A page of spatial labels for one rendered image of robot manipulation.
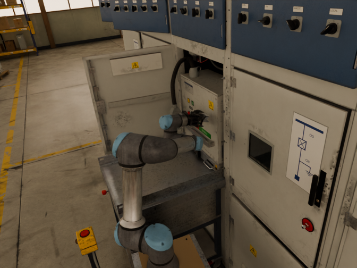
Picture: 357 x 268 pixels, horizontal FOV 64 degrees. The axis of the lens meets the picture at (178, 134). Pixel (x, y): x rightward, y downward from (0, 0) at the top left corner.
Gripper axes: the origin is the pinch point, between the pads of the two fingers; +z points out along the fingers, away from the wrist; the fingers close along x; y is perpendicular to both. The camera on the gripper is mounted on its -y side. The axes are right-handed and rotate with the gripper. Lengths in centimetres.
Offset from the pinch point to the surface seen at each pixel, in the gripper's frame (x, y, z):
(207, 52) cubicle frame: 37.4, -0.1, -7.1
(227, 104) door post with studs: 12.7, 19.4, -6.0
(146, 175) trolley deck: -45, -22, -24
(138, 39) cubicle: 37, -119, 24
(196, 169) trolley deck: -38.3, -3.4, 2.8
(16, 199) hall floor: -145, -193, -69
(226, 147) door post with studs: -13.5, 18.5, 1.2
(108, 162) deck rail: -48, -55, -35
